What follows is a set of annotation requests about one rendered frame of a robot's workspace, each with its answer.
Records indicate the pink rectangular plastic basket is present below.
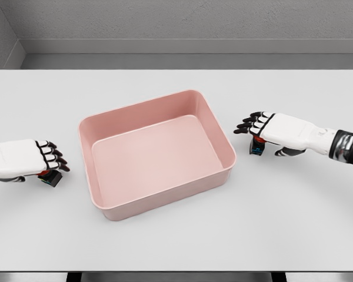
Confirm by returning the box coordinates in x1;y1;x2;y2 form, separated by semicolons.
78;89;238;222

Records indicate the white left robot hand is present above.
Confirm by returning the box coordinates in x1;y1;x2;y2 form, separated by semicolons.
0;139;71;183

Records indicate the black industrial switch red button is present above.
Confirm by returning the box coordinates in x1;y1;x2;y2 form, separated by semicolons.
36;169;63;188
249;135;266;156

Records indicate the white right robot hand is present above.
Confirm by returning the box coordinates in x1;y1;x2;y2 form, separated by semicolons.
234;111;316;157

